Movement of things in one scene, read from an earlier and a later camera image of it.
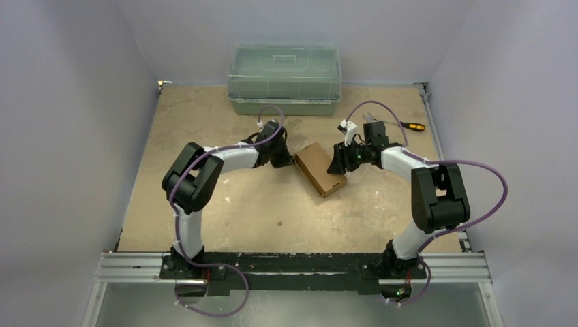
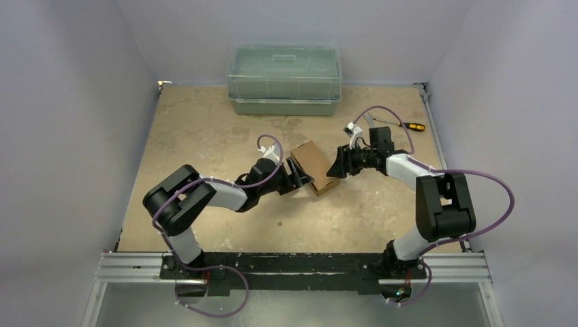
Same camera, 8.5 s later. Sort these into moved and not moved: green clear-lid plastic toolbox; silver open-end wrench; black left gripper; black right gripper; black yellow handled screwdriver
Moved: black left gripper
Not moved: green clear-lid plastic toolbox; silver open-end wrench; black right gripper; black yellow handled screwdriver
